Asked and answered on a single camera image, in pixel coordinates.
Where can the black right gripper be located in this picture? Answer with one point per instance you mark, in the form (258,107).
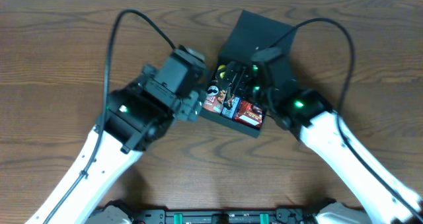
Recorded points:
(243,82)

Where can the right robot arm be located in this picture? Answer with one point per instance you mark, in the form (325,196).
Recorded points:
(315,123)

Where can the red Hello Panda box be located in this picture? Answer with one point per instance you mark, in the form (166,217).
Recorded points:
(249,115)

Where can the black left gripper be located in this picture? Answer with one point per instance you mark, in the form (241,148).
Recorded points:
(190,106)

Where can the small blue carton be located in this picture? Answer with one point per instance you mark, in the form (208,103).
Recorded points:
(230,107)

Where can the red Pringles can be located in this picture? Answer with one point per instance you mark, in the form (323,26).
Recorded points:
(217,94)

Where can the black mounting rail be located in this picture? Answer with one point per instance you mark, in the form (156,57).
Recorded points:
(333,212)

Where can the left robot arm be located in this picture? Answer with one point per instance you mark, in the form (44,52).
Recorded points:
(135,117)

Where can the yellow snack cup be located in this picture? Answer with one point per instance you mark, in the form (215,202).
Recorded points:
(220,72)

